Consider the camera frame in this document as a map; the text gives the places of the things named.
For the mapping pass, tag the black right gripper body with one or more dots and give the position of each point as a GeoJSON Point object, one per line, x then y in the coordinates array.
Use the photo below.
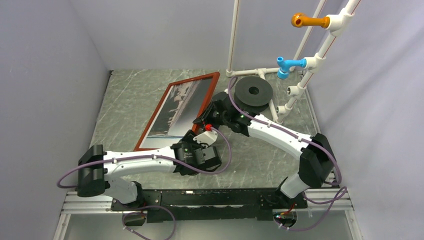
{"type": "Point", "coordinates": [212, 116]}

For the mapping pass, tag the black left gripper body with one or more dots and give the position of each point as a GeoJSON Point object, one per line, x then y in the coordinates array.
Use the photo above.
{"type": "Point", "coordinates": [188, 138]}

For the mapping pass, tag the orange wooden picture frame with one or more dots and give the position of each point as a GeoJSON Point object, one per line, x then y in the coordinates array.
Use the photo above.
{"type": "Point", "coordinates": [145, 139]}

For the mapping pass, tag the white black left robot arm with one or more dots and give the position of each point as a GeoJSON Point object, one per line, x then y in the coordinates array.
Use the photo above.
{"type": "Point", "coordinates": [101, 172]}

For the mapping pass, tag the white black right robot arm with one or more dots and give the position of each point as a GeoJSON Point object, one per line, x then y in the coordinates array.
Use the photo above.
{"type": "Point", "coordinates": [316, 159]}

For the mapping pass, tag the black filament spool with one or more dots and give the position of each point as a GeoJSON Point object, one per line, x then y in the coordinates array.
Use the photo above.
{"type": "Point", "coordinates": [254, 93]}

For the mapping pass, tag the blue pipe peg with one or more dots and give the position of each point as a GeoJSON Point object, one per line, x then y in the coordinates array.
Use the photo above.
{"type": "Point", "coordinates": [285, 66]}

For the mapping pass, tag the orange pipe peg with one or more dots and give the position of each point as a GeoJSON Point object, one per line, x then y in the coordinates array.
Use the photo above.
{"type": "Point", "coordinates": [300, 20]}

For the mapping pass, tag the white pvc pipe rack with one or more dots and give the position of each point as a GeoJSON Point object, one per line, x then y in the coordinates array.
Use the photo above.
{"type": "Point", "coordinates": [338, 24]}

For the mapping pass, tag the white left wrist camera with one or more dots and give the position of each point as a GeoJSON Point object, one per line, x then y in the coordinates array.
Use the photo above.
{"type": "Point", "coordinates": [208, 137]}

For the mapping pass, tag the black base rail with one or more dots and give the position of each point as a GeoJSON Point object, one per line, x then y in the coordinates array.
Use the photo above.
{"type": "Point", "coordinates": [215, 204]}

